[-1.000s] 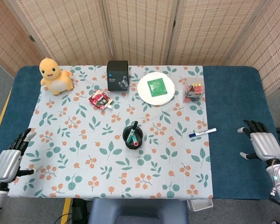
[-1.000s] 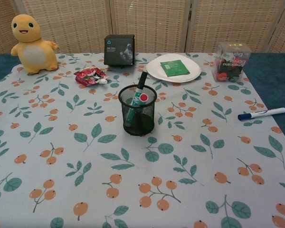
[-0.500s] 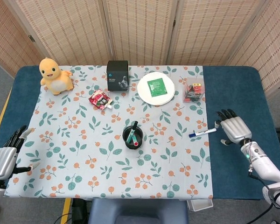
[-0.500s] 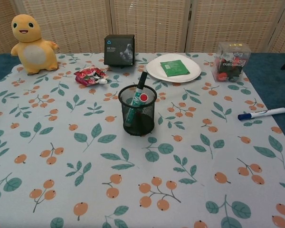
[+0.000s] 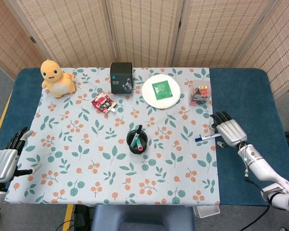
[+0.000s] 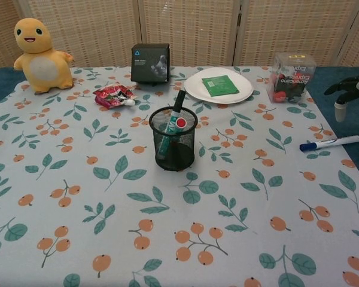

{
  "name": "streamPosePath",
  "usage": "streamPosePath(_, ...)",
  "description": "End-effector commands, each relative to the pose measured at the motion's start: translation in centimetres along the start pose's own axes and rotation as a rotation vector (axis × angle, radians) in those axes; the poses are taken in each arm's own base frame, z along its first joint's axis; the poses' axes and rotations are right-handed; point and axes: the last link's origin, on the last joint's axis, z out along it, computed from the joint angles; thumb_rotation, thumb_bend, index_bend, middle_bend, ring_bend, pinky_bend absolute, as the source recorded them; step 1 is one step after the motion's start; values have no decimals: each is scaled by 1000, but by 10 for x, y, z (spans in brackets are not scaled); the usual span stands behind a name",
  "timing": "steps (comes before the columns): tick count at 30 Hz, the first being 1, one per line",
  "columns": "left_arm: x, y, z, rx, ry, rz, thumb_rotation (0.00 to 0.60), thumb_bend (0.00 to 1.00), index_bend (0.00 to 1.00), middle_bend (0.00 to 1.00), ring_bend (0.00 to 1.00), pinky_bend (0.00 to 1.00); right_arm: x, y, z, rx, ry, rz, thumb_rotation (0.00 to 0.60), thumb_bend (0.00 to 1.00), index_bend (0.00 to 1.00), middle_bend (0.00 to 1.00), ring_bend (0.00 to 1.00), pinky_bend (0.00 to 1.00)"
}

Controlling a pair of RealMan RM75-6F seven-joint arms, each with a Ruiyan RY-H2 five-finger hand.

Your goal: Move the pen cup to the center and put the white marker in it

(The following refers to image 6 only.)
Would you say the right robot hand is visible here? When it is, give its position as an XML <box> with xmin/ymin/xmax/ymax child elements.
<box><xmin>323</xmin><ymin>74</ymin><xmax>359</xmax><ymax>123</ymax></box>

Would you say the blue whiteboard marker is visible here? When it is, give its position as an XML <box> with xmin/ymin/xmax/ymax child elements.
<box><xmin>299</xmin><ymin>135</ymin><xmax>359</xmax><ymax>152</ymax></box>

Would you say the black mesh pen holder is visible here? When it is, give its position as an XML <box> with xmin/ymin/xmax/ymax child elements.
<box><xmin>148</xmin><ymin>107</ymin><xmax>197</xmax><ymax>173</ymax></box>

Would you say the green marker with black cap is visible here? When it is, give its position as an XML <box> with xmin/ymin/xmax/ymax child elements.
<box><xmin>157</xmin><ymin>88</ymin><xmax>187</xmax><ymax>161</ymax></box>

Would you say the green marker with red cap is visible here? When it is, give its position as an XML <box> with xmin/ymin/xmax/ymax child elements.
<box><xmin>173</xmin><ymin>117</ymin><xmax>188</xmax><ymax>134</ymax></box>

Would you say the clear plastic snack box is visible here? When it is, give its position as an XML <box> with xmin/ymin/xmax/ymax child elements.
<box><xmin>266</xmin><ymin>52</ymin><xmax>317</xmax><ymax>105</ymax></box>

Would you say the green sachet packet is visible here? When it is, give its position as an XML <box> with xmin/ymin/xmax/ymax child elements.
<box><xmin>201</xmin><ymin>74</ymin><xmax>241</xmax><ymax>97</ymax></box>

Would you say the white paper plate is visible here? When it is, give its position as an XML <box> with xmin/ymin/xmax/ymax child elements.
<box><xmin>184</xmin><ymin>67</ymin><xmax>255</xmax><ymax>105</ymax></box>

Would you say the bamboo folding screen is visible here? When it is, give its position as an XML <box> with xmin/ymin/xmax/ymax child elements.
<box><xmin>0</xmin><ymin>0</ymin><xmax>359</xmax><ymax>72</ymax></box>

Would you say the floral tablecloth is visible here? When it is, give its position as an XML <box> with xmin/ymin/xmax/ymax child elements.
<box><xmin>0</xmin><ymin>65</ymin><xmax>359</xmax><ymax>287</ymax></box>

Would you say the black cardboard box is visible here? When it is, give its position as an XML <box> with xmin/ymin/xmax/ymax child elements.
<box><xmin>130</xmin><ymin>43</ymin><xmax>171</xmax><ymax>84</ymax></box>

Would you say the red drink pouch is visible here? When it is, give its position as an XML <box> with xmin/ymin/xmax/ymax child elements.
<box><xmin>92</xmin><ymin>83</ymin><xmax>137</xmax><ymax>110</ymax></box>

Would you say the yellow plush dinosaur toy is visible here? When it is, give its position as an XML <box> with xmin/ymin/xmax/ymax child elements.
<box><xmin>13</xmin><ymin>17</ymin><xmax>75</xmax><ymax>95</ymax></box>

